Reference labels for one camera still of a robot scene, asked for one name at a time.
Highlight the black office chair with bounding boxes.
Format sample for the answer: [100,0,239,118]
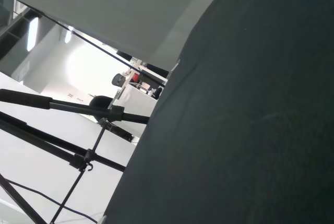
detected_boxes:
[88,72,126,121]

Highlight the black bench cloth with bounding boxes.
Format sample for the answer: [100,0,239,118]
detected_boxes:
[103,0,334,224]

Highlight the black tripod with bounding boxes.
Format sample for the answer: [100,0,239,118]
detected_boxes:
[0,88,151,224]

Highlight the thin black floor cable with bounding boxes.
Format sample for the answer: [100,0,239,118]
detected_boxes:
[4,178,99,224]

